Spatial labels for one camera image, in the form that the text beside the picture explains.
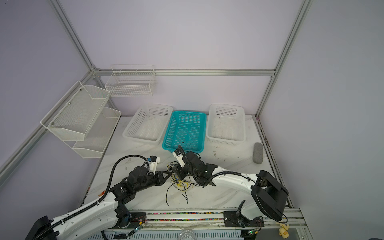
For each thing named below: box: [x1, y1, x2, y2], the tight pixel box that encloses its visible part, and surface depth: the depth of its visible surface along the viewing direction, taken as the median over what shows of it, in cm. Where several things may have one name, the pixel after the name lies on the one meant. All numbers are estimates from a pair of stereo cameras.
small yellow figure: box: [278, 223, 290, 239], surface depth 71 cm
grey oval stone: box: [253, 142, 264, 165], surface depth 97 cm
